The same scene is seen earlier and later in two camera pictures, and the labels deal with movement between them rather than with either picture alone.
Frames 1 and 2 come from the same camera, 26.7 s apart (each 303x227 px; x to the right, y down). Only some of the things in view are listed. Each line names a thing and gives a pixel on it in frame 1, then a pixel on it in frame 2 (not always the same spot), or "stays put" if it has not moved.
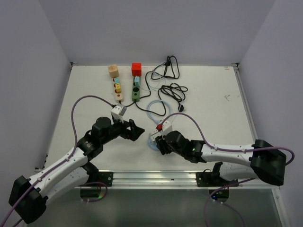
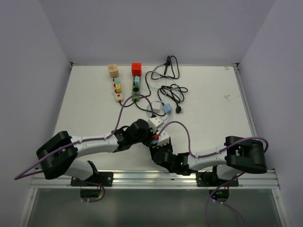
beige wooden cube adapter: x=113 y=70 stays put
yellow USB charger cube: x=118 y=87 stays put
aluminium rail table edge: x=168 y=179 stays put
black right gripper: x=160 y=145 to x=154 y=148
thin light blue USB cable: x=157 y=76 to x=176 y=86
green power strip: x=135 y=91 stays put
